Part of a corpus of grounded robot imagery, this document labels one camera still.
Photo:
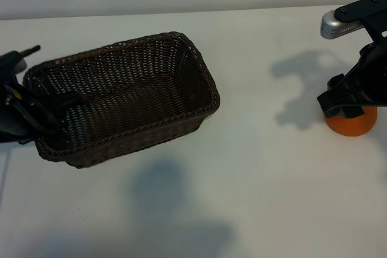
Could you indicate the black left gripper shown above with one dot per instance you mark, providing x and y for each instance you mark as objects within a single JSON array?
[{"x": 15, "y": 119}]

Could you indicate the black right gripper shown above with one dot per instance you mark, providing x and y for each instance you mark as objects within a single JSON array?
[{"x": 359, "y": 82}]

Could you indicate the orange fruit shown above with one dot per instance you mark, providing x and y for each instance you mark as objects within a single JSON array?
[{"x": 350, "y": 126}]

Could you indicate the dark brown woven wicker basket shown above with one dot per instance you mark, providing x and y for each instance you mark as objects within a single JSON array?
[{"x": 130, "y": 98}]

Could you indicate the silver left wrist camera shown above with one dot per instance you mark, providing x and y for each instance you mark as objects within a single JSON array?
[{"x": 21, "y": 65}]

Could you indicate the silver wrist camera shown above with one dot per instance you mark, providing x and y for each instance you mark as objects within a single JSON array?
[
  {"x": 335, "y": 28},
  {"x": 21, "y": 65}
]

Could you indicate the black left camera mount bracket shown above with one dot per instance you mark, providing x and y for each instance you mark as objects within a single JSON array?
[{"x": 7, "y": 60}]

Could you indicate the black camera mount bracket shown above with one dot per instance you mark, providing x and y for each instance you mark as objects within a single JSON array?
[
  {"x": 7, "y": 60},
  {"x": 362, "y": 8}
]

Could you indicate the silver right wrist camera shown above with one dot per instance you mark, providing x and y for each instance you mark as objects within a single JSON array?
[{"x": 335, "y": 28}]

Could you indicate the black right camera mount bracket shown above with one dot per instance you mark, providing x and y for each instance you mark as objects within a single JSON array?
[{"x": 362, "y": 8}]

